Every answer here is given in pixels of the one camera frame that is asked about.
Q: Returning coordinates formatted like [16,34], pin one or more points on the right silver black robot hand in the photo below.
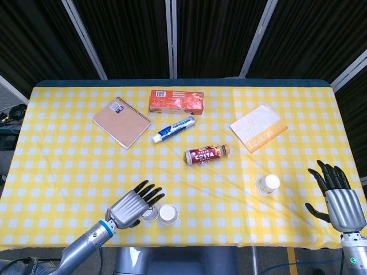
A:
[347,210]

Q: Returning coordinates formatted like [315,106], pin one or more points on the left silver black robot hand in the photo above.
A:
[129,207]

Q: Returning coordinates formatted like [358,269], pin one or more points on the clear cup with lid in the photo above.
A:
[152,215]

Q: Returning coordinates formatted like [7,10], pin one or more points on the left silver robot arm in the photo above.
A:
[83,243]

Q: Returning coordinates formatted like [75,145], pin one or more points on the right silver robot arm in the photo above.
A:
[355,255]

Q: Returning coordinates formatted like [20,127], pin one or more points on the paper cup with blue flower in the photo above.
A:
[168,213]

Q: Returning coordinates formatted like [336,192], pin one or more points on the yellow white checkered tablecloth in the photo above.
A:
[86,172]

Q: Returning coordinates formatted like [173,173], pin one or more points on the grey robot torso base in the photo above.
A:
[175,262]

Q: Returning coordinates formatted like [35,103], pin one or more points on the brown spiral notebook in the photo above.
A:
[121,123]

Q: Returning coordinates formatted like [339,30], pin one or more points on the black pleated screen panel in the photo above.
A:
[212,37]
[31,43]
[126,37]
[354,123]
[315,37]

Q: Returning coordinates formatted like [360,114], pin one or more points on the blue white toothpaste tube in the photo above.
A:
[175,129]

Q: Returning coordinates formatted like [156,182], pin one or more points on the red Costa coffee bottle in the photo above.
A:
[205,155]

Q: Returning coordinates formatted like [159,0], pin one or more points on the metal table leg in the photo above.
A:
[255,260]

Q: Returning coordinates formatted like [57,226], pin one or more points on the orange cardboard box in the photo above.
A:
[176,101]

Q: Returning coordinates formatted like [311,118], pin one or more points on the white and orange book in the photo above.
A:
[258,127]

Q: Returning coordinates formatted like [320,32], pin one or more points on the white screen frame post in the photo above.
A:
[348,70]
[11,88]
[258,37]
[171,37]
[84,40]

